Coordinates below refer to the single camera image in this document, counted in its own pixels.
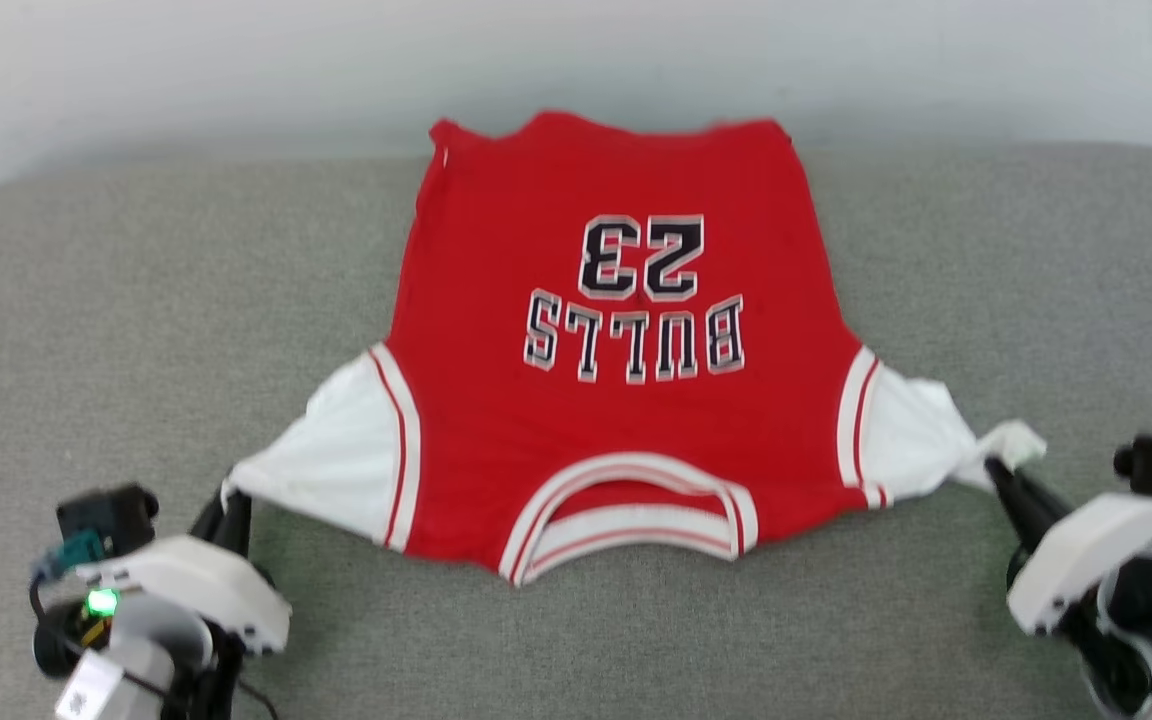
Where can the red Bulls 23 jersey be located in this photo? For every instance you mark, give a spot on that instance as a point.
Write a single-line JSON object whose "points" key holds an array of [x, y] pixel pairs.
{"points": [[616, 420]]}

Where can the grey fabric sofa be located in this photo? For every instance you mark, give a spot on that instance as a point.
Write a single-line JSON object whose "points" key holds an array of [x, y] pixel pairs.
{"points": [[136, 330]]}

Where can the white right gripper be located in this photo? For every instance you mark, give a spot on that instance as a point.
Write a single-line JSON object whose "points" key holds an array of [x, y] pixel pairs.
{"points": [[1096, 550]]}

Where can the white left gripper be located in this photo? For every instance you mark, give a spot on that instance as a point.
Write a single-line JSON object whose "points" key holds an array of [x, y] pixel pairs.
{"points": [[196, 585]]}

